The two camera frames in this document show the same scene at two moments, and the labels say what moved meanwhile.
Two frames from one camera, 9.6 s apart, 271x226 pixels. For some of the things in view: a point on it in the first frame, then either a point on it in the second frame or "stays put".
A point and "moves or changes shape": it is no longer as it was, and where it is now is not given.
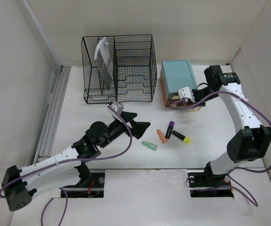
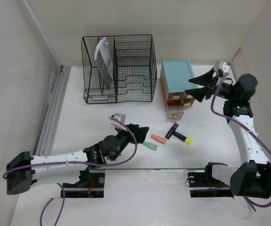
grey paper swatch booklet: [103, 60] stays put
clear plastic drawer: [195, 108] moves or changes shape
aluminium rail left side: [44, 151] stays put
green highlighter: [153, 147] stays put
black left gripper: [138, 127] → [128, 133]
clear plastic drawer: [173, 96] stays put
